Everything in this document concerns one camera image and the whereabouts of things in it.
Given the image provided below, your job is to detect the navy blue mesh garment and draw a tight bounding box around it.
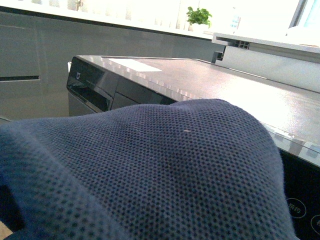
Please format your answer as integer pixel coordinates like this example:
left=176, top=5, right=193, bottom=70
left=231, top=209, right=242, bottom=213
left=0, top=99, right=296, bottom=240

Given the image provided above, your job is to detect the grey front-load washing machine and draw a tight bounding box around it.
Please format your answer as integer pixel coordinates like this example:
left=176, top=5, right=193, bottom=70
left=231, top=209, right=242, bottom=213
left=66, top=55, right=320, bottom=240

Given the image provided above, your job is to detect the green potted plant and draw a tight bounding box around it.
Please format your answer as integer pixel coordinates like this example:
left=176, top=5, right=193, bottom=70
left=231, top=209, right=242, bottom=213
left=186, top=6, right=212, bottom=28

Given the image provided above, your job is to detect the white window sill ledge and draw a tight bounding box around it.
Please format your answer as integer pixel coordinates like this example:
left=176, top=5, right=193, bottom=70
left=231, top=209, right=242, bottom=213
left=212, top=32, right=320, bottom=92

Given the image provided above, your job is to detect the grey cabinet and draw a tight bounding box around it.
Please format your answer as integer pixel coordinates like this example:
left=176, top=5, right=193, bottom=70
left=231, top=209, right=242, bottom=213
left=0, top=5, right=223, bottom=120

